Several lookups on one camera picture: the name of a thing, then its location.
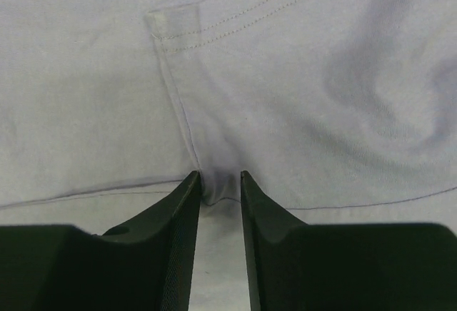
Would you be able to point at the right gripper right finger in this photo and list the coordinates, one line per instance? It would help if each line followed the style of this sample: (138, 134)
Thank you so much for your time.
(292, 265)

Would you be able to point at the purple t shirt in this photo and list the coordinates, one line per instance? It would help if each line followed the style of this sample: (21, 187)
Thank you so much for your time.
(343, 111)

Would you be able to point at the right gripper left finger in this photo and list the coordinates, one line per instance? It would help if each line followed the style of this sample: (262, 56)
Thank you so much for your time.
(144, 263)

